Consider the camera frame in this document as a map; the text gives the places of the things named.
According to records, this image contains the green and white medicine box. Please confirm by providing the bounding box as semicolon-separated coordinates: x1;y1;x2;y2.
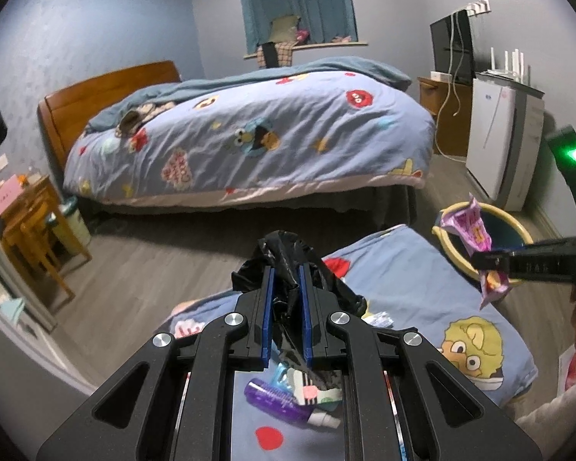
288;370;343;412

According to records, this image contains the pink box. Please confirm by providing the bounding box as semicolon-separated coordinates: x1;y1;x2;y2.
0;175;23;217

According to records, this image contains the teal curtain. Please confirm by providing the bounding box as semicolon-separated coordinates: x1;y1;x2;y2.
237;0;359;53

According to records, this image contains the clear blue plastic package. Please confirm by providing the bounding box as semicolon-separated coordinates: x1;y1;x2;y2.
270;362;295;391

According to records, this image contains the wooden nightstand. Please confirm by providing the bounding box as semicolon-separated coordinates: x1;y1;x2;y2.
2;175;92;318

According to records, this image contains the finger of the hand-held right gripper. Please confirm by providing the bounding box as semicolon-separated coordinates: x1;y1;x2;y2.
469;236;576;283

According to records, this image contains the brown patterned cloth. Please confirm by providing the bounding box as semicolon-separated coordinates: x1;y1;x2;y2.
116;101;176;139

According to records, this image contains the black plastic bag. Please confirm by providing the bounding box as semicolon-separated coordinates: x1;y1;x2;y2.
231;229;368;390

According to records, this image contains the purple bottle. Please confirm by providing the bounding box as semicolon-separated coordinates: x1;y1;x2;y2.
245;378;341;432

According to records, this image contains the black monitor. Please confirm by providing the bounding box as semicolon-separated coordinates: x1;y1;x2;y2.
430;10;476;86

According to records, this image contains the white router with antennas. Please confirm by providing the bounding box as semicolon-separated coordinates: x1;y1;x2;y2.
482;48;530;78

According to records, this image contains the turquoise object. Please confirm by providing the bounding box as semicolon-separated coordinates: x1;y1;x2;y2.
0;297;28;323

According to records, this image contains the plaid cloth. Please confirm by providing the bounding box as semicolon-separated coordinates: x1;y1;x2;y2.
257;42;296;69

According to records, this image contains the wooden window sill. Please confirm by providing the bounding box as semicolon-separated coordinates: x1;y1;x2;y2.
243;41;368;60

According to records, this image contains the purple snack wrapper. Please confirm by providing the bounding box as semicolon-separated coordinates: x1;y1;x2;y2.
439;193;512;310

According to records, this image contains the teal bin with yellow rim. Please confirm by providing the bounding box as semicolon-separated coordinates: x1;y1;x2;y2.
432;202;535;283

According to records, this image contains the wooden bed headboard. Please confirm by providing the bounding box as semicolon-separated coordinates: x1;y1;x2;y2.
37;60;182;169

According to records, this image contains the white air purifier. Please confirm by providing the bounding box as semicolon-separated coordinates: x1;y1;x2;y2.
465;72;546;212

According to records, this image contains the olive cushion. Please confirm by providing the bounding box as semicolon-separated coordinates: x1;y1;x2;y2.
269;15;302;45

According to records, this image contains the white cable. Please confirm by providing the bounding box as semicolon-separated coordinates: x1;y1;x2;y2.
434;10;467;155

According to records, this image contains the dark grey bed base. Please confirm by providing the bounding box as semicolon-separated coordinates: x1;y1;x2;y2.
79;185;416;240

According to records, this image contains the grey-blue blanket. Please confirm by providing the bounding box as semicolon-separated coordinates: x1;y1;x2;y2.
84;56;414;130

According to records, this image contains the blue cartoon print duvet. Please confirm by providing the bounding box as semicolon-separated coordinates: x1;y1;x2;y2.
62;65;437;205

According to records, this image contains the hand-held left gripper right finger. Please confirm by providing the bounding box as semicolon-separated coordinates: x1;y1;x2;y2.
298;266;543;461

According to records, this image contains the wooden cabinet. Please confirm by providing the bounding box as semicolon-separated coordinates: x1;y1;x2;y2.
417;76;473;157

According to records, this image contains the white and green container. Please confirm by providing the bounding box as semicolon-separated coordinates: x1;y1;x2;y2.
47;198;93;256

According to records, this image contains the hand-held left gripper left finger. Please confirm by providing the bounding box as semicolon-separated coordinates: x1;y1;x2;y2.
35;265;275;461

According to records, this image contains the silver foil blister pack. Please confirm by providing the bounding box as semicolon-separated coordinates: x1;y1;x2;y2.
364;312;395;330

